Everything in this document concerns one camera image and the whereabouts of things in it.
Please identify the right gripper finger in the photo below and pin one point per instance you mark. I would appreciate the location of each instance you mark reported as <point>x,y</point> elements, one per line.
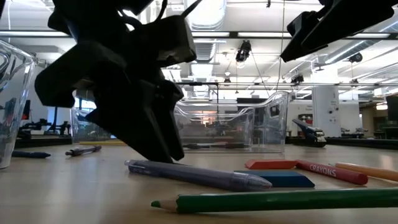
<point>298,28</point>
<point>351,18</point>

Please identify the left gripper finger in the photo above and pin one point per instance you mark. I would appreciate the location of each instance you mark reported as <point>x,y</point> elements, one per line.
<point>77,74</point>
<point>149,124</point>

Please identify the purple pen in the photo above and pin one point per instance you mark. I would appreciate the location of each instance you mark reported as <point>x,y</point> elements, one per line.
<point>84,150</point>

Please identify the grey-blue pen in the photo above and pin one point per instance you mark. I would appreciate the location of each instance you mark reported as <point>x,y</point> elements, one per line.
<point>202,177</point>

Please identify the red eraser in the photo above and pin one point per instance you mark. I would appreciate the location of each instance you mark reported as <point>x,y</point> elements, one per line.
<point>270,164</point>

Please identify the red crayon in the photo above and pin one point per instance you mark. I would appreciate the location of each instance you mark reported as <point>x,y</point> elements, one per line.
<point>329,171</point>

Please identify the green pencil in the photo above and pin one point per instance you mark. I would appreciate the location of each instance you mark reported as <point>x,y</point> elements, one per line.
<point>280,200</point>

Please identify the orange pencil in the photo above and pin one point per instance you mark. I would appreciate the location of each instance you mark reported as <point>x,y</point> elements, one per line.
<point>373,171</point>

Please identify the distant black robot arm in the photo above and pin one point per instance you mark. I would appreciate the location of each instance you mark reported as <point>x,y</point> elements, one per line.
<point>34,126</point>

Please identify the black hanging spotlight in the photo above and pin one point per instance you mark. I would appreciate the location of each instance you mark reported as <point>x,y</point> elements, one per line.
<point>243,51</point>
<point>227,81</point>
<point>355,58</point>
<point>297,78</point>

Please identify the yellow pencil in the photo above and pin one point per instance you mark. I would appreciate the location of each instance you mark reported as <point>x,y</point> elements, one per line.
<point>99,143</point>

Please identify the clear plastic bin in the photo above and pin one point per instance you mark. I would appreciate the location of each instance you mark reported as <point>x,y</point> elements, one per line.
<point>273,124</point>
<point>81,130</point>
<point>18,93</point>
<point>217,118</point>

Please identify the black pen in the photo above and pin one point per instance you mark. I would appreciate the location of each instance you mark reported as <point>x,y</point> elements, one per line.
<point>217,145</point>

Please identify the dark blue pen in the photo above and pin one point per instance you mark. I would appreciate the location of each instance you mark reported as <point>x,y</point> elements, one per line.
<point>29,154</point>

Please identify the black stapler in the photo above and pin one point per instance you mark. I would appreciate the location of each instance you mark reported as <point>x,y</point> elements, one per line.
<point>308,133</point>

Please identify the blue eraser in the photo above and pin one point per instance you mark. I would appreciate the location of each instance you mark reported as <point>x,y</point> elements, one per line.
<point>286,179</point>

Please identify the distant black rig frame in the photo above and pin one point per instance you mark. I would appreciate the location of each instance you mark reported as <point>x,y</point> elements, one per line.
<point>199,83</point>

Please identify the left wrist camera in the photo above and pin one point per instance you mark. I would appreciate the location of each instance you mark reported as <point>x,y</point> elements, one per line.
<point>164,40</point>

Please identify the silver ventilation duct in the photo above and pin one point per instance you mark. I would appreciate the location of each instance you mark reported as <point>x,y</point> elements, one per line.
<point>208,49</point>

